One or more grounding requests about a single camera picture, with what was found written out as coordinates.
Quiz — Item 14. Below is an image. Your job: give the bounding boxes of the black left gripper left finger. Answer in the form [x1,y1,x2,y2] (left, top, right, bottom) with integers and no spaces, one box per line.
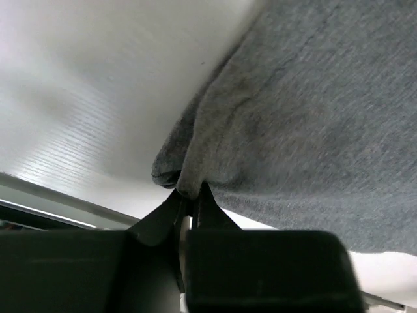
[1,192,184,312]

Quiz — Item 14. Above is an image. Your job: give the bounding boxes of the aluminium table edge rail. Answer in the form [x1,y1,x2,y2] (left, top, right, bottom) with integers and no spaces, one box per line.
[1,173,139,230]

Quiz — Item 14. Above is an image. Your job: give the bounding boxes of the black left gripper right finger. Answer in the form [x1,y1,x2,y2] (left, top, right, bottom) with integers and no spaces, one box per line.
[185,184,365,312]

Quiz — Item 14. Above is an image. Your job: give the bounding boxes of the grey drawstring shorts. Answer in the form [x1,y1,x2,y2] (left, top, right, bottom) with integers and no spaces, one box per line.
[152,1,416,255]

